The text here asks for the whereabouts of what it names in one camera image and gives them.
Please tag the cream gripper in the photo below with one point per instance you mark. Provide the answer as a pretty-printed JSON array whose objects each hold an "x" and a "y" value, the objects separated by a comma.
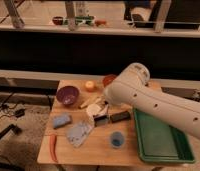
[{"x": 104, "y": 111}]

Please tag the black handled brush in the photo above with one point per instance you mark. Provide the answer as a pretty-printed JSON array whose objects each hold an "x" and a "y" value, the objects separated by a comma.
[{"x": 100, "y": 120}]

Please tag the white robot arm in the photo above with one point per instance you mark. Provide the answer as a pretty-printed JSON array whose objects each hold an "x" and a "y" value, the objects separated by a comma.
[{"x": 130, "y": 87}]

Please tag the purple bowl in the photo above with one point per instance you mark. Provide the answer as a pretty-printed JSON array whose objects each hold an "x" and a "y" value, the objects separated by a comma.
[{"x": 67, "y": 95}]

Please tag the dark red background bowl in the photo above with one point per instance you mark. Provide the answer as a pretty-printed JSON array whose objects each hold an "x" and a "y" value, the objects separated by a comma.
[{"x": 57, "y": 20}]

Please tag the white cup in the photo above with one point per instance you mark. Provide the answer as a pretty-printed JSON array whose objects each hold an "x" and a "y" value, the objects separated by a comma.
[{"x": 93, "y": 111}]

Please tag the black rectangular block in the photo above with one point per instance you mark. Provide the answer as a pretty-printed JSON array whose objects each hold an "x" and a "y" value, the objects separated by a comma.
[{"x": 117, "y": 117}]

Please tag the wooden stick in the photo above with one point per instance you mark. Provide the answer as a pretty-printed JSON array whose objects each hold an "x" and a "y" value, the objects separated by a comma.
[{"x": 89, "y": 101}]

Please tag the blue plastic cup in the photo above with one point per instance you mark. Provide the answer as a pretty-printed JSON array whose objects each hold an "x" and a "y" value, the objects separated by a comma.
[{"x": 116, "y": 139}]

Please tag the orange round fruit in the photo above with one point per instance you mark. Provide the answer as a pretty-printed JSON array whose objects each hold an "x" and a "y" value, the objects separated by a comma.
[{"x": 90, "y": 86}]

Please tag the light blue cloth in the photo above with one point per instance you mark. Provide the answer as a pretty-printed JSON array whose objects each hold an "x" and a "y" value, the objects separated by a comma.
[{"x": 78, "y": 133}]

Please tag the blue sponge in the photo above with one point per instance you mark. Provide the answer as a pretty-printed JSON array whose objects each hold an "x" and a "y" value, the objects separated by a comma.
[{"x": 61, "y": 120}]

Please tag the orange carrot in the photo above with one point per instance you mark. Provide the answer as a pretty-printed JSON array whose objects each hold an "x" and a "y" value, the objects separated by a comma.
[{"x": 52, "y": 146}]

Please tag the green plastic tray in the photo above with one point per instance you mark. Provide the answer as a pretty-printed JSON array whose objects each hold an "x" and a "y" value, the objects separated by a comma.
[{"x": 160, "y": 143}]

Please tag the black device on floor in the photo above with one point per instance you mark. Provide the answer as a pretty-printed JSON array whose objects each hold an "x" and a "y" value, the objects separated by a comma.
[{"x": 19, "y": 113}]

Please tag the orange background object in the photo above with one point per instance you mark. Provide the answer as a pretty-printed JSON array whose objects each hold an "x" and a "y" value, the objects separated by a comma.
[{"x": 100, "y": 22}]

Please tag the black floor bar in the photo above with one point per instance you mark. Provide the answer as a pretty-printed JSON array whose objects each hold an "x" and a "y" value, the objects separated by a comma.
[{"x": 14, "y": 128}]

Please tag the green background object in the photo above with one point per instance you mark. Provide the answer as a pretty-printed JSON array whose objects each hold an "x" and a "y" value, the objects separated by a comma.
[{"x": 87, "y": 20}]

